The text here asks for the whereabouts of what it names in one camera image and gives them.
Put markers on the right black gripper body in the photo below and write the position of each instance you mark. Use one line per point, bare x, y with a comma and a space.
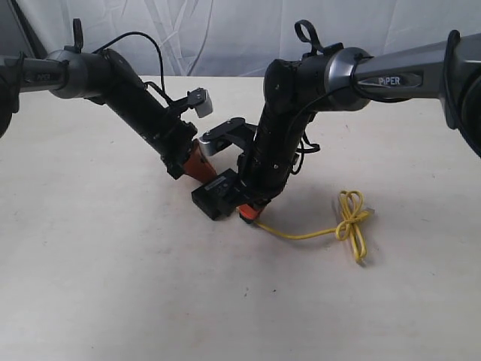
264, 176

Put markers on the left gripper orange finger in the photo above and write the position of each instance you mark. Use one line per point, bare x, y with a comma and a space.
194, 168
210, 172

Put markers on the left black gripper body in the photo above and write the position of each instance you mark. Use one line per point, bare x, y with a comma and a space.
177, 142

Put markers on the small black box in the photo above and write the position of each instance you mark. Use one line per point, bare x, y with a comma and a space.
219, 197

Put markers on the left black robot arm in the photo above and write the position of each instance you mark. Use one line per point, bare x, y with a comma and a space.
106, 78

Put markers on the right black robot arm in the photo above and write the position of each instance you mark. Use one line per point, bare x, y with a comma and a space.
339, 78

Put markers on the grey backdrop curtain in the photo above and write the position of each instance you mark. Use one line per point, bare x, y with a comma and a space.
240, 38

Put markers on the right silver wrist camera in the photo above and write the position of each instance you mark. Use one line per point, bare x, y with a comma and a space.
234, 131

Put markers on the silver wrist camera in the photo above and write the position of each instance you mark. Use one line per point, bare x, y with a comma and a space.
199, 100
234, 131

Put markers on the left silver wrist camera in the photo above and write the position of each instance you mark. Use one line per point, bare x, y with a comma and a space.
199, 100

